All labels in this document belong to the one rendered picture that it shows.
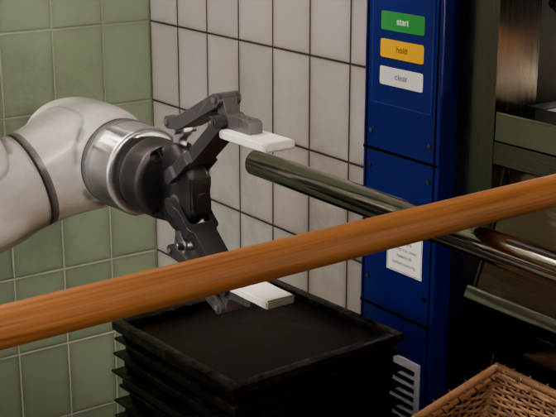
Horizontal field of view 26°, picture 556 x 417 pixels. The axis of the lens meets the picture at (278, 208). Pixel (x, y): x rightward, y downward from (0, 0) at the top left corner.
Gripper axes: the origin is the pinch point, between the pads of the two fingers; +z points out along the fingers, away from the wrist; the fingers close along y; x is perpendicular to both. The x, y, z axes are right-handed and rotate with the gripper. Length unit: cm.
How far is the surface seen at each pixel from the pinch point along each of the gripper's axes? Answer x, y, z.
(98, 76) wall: -46, 9, -118
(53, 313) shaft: 24.1, 0.2, 7.6
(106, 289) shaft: 19.7, -0.4, 7.1
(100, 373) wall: -44, 68, -118
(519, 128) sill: -55, 3, -23
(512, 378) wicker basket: -52, 35, -19
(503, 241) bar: -18.0, 2.6, 9.5
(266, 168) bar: -18.1, 3.4, -26.2
